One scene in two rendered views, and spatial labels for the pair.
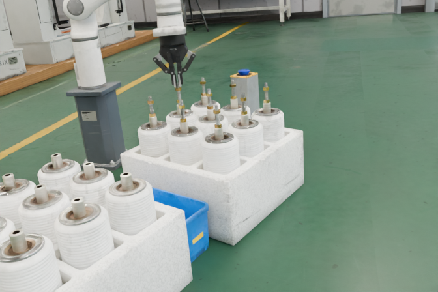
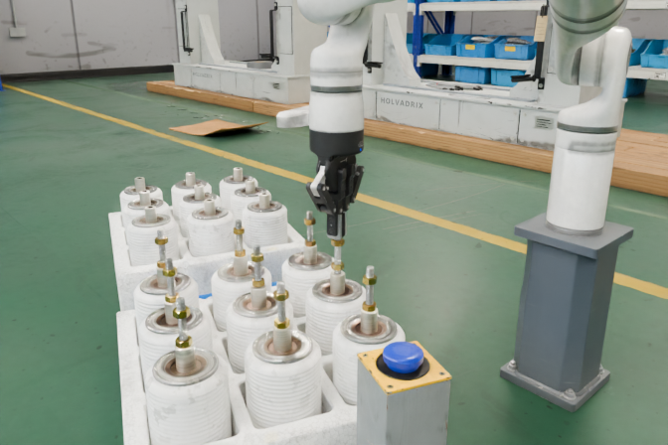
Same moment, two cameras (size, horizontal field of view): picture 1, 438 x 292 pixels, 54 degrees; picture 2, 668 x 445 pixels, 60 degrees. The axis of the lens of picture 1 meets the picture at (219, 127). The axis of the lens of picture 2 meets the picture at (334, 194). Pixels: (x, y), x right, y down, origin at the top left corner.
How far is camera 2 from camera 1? 1.75 m
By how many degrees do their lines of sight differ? 111
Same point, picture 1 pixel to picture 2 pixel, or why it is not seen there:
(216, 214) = not seen: hidden behind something
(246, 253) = (100, 406)
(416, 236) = not seen: outside the picture
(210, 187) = not seen: hidden behind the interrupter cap
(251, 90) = (364, 406)
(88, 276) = (114, 231)
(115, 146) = (527, 348)
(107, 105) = (532, 264)
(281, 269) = (36, 417)
